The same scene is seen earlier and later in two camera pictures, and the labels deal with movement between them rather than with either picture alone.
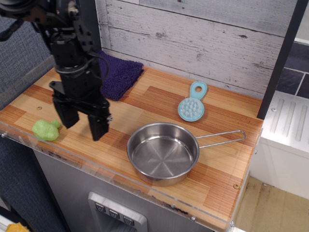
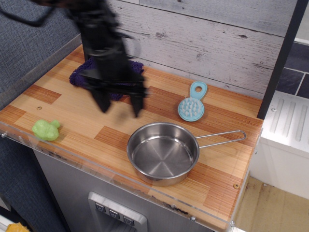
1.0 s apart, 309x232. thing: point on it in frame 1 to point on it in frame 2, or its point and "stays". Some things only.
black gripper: x=80 y=90 to x=113 y=73
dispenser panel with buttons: x=105 y=215 stays
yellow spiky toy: x=17 y=227 stays
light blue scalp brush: x=191 y=108 stays
